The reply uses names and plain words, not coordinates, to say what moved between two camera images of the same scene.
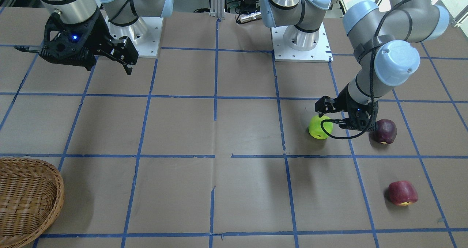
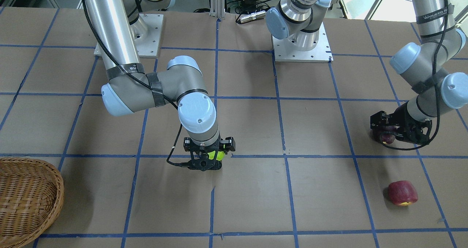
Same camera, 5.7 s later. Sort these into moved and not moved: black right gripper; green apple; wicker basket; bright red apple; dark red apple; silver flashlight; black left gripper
Moved: black right gripper; green apple; black left gripper
Not moved: bright red apple; wicker basket; dark red apple; silver flashlight
